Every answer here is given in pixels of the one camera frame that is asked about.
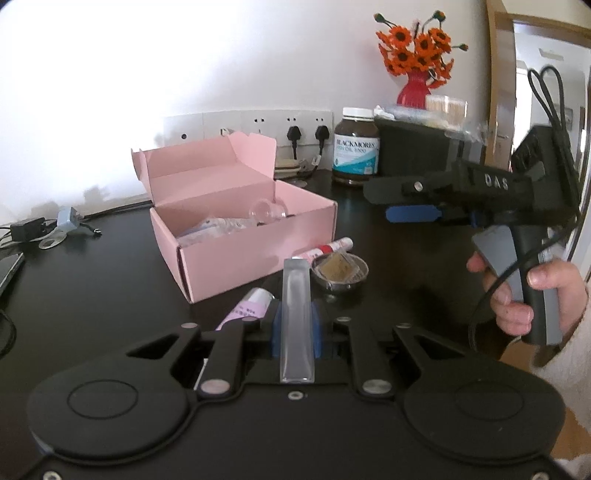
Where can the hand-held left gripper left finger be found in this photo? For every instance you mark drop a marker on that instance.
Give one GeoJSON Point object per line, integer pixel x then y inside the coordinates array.
{"type": "Point", "coordinates": [276, 332]}

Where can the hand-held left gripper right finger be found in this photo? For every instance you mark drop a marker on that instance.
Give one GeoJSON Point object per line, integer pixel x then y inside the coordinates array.
{"type": "Point", "coordinates": [317, 332]}

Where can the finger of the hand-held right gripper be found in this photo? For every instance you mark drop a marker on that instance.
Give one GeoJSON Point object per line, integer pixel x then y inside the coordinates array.
{"type": "Point", "coordinates": [413, 214]}
{"type": "Point", "coordinates": [406, 191]}

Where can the clear plastic tube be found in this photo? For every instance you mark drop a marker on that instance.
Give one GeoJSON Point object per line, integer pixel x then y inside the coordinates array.
{"type": "Point", "coordinates": [298, 323]}

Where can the white bottle pink label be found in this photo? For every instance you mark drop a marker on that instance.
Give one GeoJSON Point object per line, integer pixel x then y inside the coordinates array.
{"type": "Point", "coordinates": [247, 307]}

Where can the round metal strainer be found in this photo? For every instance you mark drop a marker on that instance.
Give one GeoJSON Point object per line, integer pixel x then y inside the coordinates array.
{"type": "Point", "coordinates": [323, 282]}

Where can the tan square packet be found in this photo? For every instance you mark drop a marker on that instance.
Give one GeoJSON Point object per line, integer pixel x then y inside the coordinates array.
{"type": "Point", "coordinates": [340, 266]}

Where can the pink cardboard box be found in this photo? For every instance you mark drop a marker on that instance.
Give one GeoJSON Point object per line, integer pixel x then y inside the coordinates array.
{"type": "Point", "coordinates": [221, 267]}

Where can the white tube red label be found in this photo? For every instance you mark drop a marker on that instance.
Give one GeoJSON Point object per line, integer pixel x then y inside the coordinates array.
{"type": "Point", "coordinates": [332, 247]}

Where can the clear plastic packet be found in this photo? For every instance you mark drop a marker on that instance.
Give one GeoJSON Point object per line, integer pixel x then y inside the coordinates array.
{"type": "Point", "coordinates": [212, 228]}

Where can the clear plastic cup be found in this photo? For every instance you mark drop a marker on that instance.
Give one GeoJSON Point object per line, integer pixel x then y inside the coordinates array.
{"type": "Point", "coordinates": [265, 210]}

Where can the person's right forearm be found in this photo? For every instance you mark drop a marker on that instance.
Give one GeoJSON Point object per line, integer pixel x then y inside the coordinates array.
{"type": "Point", "coordinates": [572, 369]}

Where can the black desktop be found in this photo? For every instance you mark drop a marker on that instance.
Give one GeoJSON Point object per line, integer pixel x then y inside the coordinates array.
{"type": "Point", "coordinates": [115, 286]}

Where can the person's right hand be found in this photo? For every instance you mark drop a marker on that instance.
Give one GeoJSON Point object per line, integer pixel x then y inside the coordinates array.
{"type": "Point", "coordinates": [508, 314]}

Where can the black storage cabinet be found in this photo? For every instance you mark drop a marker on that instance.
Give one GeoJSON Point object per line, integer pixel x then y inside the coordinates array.
{"type": "Point", "coordinates": [411, 147]}

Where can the brown supplement bottle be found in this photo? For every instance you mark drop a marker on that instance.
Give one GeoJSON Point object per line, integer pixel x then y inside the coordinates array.
{"type": "Point", "coordinates": [355, 152]}

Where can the clear plastic tray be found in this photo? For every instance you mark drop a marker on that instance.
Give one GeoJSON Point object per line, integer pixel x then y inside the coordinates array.
{"type": "Point", "coordinates": [461, 127]}

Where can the cotton swab box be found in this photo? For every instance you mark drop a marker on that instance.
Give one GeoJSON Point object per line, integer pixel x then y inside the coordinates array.
{"type": "Point", "coordinates": [445, 108]}

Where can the red vase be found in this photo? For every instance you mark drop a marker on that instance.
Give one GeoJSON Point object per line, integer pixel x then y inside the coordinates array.
{"type": "Point", "coordinates": [415, 92]}

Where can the round white brown dish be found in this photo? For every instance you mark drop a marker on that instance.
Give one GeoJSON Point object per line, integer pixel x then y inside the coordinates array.
{"type": "Point", "coordinates": [286, 166]}

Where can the orange artificial flowers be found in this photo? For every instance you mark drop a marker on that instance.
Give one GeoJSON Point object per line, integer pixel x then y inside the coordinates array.
{"type": "Point", "coordinates": [415, 50]}

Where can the light blue power adapter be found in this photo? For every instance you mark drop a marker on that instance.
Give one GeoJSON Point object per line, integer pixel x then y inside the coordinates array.
{"type": "Point", "coordinates": [68, 219]}

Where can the black power adapter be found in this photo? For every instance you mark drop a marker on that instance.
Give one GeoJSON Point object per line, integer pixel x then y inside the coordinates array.
{"type": "Point", "coordinates": [27, 230]}

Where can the black smartphone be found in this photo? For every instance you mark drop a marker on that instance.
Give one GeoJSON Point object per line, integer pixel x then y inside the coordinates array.
{"type": "Point", "coordinates": [9, 270]}

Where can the black wall plug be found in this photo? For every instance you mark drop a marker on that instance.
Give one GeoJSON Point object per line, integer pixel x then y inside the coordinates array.
{"type": "Point", "coordinates": [322, 134]}
{"type": "Point", "coordinates": [294, 134]}

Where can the white wall socket panel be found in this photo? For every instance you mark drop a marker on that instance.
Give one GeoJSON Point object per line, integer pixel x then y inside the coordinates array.
{"type": "Point", "coordinates": [207, 124]}

